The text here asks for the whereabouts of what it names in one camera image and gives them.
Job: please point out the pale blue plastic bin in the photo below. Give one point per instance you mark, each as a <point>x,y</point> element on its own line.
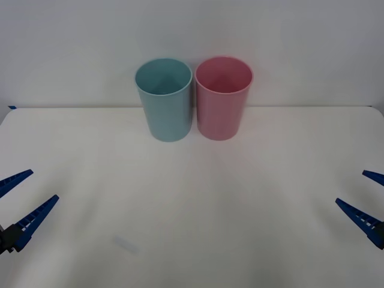
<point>168,120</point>

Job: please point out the pink plastic bin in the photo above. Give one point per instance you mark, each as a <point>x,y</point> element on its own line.
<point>220,117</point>

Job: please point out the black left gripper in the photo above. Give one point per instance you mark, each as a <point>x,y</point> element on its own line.
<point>1,240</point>

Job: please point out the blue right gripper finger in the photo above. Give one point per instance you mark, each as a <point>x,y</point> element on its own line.
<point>375,176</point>
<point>361,217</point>

